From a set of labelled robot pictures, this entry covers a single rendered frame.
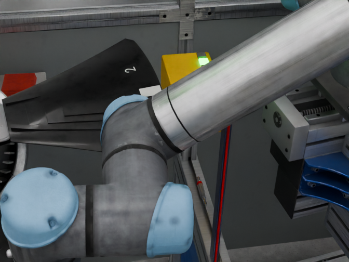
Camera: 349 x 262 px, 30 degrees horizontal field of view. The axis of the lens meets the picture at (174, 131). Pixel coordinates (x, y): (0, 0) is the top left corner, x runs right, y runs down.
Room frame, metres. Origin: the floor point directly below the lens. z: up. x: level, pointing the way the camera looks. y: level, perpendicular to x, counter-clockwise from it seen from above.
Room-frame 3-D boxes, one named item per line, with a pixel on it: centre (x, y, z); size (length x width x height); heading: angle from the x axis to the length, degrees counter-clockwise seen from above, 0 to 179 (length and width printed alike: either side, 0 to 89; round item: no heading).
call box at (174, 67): (1.07, -0.03, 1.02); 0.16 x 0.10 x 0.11; 11
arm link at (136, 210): (0.50, 0.04, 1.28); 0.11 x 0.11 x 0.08; 6
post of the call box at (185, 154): (1.07, -0.03, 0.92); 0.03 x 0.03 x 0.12; 11
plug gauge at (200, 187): (0.96, -0.06, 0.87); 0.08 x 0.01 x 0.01; 10
